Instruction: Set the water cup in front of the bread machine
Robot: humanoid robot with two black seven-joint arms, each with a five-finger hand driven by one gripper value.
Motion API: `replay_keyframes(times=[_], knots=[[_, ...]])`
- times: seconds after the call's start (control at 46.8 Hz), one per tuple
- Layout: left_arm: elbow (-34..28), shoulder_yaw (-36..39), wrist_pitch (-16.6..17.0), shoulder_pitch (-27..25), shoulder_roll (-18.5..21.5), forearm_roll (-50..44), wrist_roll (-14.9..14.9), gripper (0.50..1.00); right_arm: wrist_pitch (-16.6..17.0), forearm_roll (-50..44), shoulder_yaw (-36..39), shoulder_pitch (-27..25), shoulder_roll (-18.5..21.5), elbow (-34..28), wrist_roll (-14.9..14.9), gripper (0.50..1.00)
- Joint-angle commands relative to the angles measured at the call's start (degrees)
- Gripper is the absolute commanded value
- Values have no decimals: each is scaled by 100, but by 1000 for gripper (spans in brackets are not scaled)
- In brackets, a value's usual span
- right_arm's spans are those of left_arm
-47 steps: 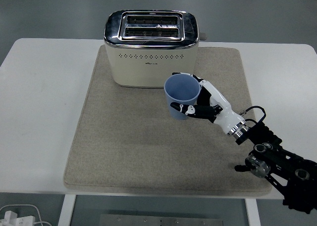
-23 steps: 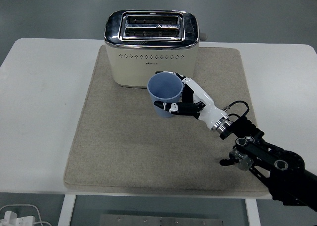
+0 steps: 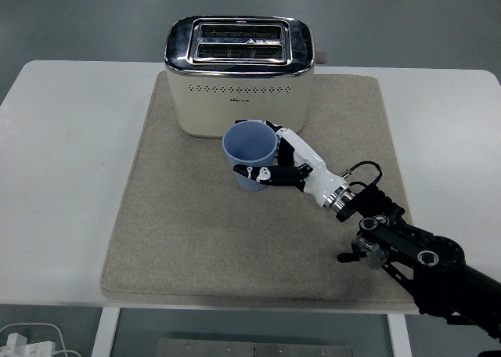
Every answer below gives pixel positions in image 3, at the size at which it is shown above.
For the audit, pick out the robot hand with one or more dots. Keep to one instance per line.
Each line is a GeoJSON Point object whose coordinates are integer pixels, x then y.
{"type": "Point", "coordinates": [309, 165]}

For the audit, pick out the light blue ribbed cup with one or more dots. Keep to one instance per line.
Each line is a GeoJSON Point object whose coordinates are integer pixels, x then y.
{"type": "Point", "coordinates": [250, 145]}

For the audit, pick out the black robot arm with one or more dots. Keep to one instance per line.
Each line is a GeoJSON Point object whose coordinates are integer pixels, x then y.
{"type": "Point", "coordinates": [407, 239]}

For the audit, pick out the cream and chrome toaster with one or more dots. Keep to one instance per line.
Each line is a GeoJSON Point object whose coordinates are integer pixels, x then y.
{"type": "Point", "coordinates": [235, 98]}

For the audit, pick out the beige fabric mat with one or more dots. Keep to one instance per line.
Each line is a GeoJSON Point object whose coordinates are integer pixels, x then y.
{"type": "Point", "coordinates": [195, 247]}

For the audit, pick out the grey metal plate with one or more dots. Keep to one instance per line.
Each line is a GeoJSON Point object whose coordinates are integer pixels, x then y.
{"type": "Point", "coordinates": [254, 349]}

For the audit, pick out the white table leg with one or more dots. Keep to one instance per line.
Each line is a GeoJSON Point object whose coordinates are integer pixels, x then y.
{"type": "Point", "coordinates": [399, 337]}
{"type": "Point", "coordinates": [105, 333]}

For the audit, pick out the white power adapter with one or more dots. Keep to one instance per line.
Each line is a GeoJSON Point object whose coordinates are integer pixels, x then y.
{"type": "Point", "coordinates": [27, 347]}

